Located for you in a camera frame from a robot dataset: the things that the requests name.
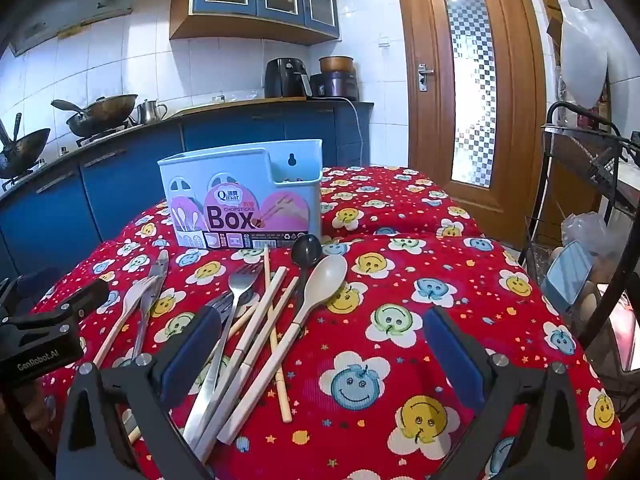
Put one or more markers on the white hanging plastic bag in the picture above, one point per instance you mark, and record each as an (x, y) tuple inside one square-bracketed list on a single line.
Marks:
[(582, 55)]

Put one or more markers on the clear crumpled plastic bag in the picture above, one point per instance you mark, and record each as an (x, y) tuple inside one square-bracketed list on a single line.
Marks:
[(592, 232)]

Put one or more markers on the steel kettle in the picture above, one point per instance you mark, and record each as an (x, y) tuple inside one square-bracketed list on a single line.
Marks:
[(149, 112)]

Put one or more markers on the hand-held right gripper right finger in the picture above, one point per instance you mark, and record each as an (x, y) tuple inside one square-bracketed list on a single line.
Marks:
[(452, 357)]

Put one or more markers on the light blue chopsticks box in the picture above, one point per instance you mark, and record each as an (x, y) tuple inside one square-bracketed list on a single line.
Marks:
[(235, 180)]

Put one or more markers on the steel fork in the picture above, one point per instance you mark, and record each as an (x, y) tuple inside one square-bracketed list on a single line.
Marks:
[(239, 285), (220, 306)]

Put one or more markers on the wooden chopsticks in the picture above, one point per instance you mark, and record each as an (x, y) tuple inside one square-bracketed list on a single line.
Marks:
[(269, 302)]

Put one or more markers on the black wok with ladle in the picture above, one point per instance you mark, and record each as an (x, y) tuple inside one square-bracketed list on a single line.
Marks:
[(102, 110)]

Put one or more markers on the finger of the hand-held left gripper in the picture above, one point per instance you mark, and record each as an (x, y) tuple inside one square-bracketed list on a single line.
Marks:
[(31, 285), (82, 297)]

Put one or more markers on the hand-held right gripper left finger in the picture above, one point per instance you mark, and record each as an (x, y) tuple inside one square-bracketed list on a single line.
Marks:
[(192, 357)]

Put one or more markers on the black metal rack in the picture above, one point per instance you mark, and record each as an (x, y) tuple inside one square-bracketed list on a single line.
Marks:
[(585, 155)]

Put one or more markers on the white wall switch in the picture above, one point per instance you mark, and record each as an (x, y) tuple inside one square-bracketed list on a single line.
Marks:
[(384, 41)]

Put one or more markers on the red printed tablecloth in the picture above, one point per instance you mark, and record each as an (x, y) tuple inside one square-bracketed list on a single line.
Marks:
[(380, 280)]

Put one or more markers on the blue wall cabinet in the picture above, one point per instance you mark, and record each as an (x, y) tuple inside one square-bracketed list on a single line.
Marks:
[(260, 5)]

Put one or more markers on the bamboo chopstick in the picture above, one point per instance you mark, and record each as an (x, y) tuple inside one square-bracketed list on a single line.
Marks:
[(245, 316), (272, 325)]

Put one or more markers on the blue kitchen counter cabinet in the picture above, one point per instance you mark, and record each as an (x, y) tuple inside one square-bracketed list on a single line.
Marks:
[(125, 180)]

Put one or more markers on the black spoon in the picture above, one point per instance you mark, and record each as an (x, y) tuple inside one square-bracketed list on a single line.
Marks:
[(306, 251)]

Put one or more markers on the black air fryer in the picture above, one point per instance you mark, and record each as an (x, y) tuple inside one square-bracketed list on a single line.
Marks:
[(285, 77)]

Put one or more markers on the blue flat packet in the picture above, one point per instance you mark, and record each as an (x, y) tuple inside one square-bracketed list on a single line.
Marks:
[(567, 272)]

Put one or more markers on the black wok with spatula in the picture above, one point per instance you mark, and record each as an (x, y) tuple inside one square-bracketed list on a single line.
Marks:
[(20, 155)]

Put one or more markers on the beige wooden fork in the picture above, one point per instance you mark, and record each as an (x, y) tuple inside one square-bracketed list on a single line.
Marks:
[(132, 292)]

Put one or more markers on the brown pot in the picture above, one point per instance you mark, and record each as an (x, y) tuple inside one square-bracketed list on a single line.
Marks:
[(337, 63)]

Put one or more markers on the wooden door with glass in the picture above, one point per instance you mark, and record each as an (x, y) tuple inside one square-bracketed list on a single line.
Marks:
[(430, 135)]

